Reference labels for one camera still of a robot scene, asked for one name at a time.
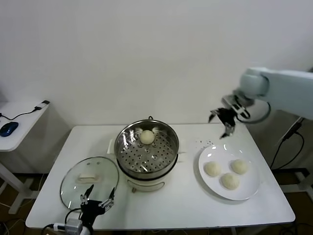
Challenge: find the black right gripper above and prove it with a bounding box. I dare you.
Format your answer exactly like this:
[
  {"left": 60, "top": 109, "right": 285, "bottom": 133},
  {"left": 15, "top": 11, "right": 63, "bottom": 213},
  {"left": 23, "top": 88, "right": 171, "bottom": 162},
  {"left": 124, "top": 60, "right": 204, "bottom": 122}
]
[{"left": 208, "top": 107, "right": 238, "bottom": 140}]

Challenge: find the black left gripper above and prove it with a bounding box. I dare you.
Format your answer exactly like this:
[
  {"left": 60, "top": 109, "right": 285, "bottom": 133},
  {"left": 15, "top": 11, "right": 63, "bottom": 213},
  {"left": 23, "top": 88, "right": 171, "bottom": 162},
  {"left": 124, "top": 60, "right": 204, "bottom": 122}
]
[{"left": 79, "top": 184, "right": 116, "bottom": 225}]

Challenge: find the round glass pot lid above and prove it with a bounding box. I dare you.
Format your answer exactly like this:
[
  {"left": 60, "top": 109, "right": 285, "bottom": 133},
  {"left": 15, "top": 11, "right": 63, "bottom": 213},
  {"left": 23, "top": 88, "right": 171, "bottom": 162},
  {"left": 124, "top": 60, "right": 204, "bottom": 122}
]
[{"left": 60, "top": 156, "right": 120, "bottom": 209}]

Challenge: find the white steamed baozi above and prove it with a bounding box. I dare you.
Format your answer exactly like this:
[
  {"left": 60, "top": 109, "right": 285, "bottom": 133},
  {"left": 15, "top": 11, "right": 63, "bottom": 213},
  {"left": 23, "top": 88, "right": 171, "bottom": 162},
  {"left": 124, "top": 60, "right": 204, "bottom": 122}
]
[
  {"left": 139, "top": 130, "right": 155, "bottom": 145},
  {"left": 221, "top": 172, "right": 240, "bottom": 190},
  {"left": 204, "top": 161, "right": 222, "bottom": 177},
  {"left": 231, "top": 159, "right": 249, "bottom": 175}
]

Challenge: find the stainless steel steamer basket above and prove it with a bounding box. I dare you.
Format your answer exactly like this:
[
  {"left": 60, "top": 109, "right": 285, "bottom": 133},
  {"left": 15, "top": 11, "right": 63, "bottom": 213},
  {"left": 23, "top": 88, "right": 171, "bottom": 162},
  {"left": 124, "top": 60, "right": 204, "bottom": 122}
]
[{"left": 107, "top": 119, "right": 180, "bottom": 181}]

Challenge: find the cream electric cooker base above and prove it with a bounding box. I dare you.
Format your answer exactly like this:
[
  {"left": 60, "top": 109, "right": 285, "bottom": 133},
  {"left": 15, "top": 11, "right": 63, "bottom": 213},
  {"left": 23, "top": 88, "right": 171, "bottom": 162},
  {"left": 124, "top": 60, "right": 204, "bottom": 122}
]
[{"left": 116, "top": 151, "right": 186, "bottom": 194}]

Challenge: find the white round plate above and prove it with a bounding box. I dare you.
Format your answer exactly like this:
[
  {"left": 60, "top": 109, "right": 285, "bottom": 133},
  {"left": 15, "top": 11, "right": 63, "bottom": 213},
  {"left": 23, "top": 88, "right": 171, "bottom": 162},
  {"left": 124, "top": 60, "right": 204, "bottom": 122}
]
[{"left": 198, "top": 144, "right": 260, "bottom": 201}]

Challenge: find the white side table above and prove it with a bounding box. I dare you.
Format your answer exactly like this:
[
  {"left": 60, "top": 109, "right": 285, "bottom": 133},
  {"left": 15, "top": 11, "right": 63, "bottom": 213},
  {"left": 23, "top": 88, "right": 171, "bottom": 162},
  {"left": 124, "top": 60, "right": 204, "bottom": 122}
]
[{"left": 0, "top": 100, "right": 51, "bottom": 215}]

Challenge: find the small silver black adapter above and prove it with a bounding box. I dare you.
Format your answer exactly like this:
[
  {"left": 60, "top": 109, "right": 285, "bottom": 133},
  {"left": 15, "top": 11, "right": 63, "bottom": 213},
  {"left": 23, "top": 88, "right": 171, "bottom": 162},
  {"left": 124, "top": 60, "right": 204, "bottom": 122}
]
[{"left": 34, "top": 100, "right": 50, "bottom": 111}]

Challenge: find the blue computer mouse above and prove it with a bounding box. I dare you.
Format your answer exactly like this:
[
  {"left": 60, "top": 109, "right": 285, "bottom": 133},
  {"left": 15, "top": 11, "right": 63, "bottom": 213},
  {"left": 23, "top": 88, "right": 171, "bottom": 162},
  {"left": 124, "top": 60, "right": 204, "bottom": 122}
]
[{"left": 0, "top": 121, "right": 20, "bottom": 137}]

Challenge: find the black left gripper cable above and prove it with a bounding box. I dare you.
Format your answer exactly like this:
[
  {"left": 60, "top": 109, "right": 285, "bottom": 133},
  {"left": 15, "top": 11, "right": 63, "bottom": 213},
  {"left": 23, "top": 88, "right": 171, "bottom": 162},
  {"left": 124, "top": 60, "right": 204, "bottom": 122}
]
[{"left": 40, "top": 208, "right": 83, "bottom": 235}]

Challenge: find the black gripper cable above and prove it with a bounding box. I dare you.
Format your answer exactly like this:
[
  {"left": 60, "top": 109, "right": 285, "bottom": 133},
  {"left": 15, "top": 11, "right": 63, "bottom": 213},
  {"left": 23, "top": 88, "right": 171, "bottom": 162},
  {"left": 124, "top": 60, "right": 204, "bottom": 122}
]
[
  {"left": 244, "top": 100, "right": 271, "bottom": 123},
  {"left": 40, "top": 208, "right": 83, "bottom": 235}
]

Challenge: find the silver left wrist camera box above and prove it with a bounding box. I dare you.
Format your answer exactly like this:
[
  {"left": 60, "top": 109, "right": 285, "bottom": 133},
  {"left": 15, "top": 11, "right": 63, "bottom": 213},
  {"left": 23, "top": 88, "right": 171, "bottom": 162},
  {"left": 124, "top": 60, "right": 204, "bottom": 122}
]
[{"left": 64, "top": 218, "right": 83, "bottom": 233}]

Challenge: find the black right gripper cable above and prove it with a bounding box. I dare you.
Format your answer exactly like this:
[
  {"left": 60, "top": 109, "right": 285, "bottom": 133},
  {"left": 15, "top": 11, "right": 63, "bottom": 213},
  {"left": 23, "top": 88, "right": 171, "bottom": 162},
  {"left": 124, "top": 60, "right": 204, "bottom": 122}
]
[{"left": 244, "top": 100, "right": 271, "bottom": 123}]

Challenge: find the black power adapter cable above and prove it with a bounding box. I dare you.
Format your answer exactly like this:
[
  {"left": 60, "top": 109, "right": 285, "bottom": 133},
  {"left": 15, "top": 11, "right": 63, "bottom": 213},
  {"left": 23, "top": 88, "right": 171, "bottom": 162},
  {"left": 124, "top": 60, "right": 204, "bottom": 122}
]
[{"left": 270, "top": 117, "right": 305, "bottom": 170}]

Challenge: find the thin black desk cable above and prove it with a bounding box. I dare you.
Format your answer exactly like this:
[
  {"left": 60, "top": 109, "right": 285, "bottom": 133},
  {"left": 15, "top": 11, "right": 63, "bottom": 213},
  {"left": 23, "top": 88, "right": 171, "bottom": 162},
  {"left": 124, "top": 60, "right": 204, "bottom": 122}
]
[{"left": 0, "top": 107, "right": 37, "bottom": 122}]

